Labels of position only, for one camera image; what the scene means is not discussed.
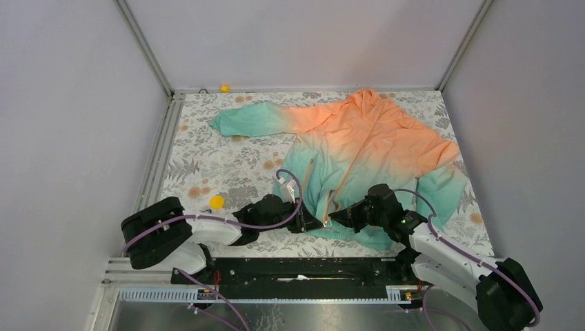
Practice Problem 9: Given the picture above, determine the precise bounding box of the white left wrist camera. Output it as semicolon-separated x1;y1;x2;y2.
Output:
278;178;297;203

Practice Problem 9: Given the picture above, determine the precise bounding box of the floral patterned table mat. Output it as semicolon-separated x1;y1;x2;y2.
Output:
159;91;494;258

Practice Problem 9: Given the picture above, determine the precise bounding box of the mint and orange zip jacket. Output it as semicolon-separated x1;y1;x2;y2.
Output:
210;89;468;250

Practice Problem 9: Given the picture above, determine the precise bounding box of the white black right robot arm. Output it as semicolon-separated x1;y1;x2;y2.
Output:
329;184;543;330

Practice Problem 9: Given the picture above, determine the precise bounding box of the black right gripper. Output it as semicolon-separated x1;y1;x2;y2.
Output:
328;195;388;234

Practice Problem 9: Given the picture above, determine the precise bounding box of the yellow round disc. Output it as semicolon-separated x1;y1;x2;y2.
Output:
209;195;225;210

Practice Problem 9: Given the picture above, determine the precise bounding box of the aluminium frame post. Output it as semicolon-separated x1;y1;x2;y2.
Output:
113;0;174;99
435;0;495;92

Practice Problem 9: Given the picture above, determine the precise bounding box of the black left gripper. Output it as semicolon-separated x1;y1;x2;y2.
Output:
259;197;323;234

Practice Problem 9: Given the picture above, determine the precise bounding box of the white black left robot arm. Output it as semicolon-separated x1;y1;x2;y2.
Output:
121;194;323;283

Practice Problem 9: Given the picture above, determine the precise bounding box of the aluminium frame post right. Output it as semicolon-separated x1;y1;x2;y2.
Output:
435;0;495;92

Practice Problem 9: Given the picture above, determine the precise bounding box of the aluminium frame post left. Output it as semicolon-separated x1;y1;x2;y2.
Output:
113;0;174;99

